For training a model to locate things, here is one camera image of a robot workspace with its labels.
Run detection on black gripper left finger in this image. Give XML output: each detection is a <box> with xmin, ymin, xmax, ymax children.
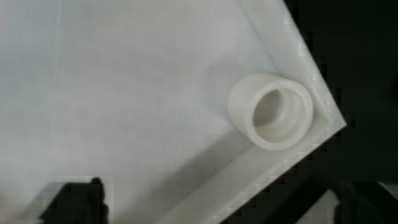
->
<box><xmin>39</xmin><ymin>177</ymin><xmax>108</xmax><ymax>224</ymax></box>

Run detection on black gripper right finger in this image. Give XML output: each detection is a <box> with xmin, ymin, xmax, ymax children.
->
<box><xmin>332</xmin><ymin>182</ymin><xmax>398</xmax><ymax>224</ymax></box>

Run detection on white square table top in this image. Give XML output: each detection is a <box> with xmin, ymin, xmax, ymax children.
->
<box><xmin>0</xmin><ymin>0</ymin><xmax>344</xmax><ymax>224</ymax></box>

